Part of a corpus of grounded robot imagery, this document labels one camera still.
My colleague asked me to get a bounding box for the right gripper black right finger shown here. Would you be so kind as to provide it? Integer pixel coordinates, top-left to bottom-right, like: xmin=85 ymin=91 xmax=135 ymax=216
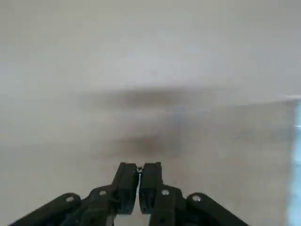
xmin=138 ymin=161 xmax=250 ymax=226

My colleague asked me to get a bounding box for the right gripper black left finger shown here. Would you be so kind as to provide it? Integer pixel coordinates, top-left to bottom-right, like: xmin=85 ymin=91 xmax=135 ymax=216
xmin=8 ymin=161 xmax=139 ymax=226

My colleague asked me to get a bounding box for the transparent plastic compartment box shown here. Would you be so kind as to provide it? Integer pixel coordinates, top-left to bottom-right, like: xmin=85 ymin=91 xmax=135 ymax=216
xmin=291 ymin=98 xmax=301 ymax=226

